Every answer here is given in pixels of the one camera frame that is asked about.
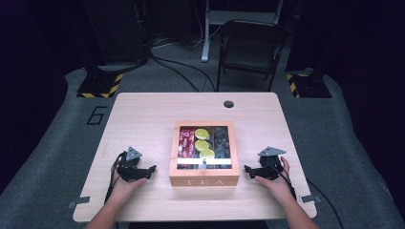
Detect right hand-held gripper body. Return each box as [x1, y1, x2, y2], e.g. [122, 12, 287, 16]
[257, 146, 287, 181]

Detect black stand base hazard stripes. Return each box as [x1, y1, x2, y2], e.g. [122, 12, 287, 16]
[285, 67, 332, 99]
[75, 61, 124, 99]

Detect white desk frame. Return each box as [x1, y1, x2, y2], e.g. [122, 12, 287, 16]
[201, 0, 285, 63]

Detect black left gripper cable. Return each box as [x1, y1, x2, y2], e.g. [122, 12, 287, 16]
[103, 151, 128, 205]

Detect black cable beside table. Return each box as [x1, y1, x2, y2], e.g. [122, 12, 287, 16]
[306, 178, 345, 229]

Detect black floor cable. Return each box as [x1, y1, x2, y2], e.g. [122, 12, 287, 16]
[156, 56, 218, 93]
[149, 55, 201, 94]

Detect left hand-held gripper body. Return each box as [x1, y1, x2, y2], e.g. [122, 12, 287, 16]
[117, 146, 143, 183]

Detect black folding chair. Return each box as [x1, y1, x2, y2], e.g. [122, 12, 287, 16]
[216, 19, 288, 93]

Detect grey floor mat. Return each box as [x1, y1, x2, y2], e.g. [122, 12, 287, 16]
[0, 67, 405, 229]

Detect black equipment cabinet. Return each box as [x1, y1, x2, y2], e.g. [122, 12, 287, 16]
[83, 0, 151, 66]

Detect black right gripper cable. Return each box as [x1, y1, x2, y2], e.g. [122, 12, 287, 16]
[270, 161, 298, 200]

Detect white floor cable bundle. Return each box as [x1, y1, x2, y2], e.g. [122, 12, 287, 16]
[151, 31, 204, 51]

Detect grey tape piece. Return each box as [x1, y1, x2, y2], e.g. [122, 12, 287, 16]
[299, 194, 322, 204]
[66, 196, 91, 210]

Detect person's right hand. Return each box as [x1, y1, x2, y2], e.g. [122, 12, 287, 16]
[254, 156, 297, 203]

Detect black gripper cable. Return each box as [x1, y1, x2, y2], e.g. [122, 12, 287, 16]
[270, 161, 298, 200]
[103, 151, 128, 205]

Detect person's left hand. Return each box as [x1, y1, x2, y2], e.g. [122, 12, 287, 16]
[109, 158, 148, 200]

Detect wooden tea box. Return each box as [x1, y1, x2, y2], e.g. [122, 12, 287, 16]
[168, 120, 241, 188]

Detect pile of dark tea packets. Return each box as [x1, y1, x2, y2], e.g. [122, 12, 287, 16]
[213, 127, 231, 159]

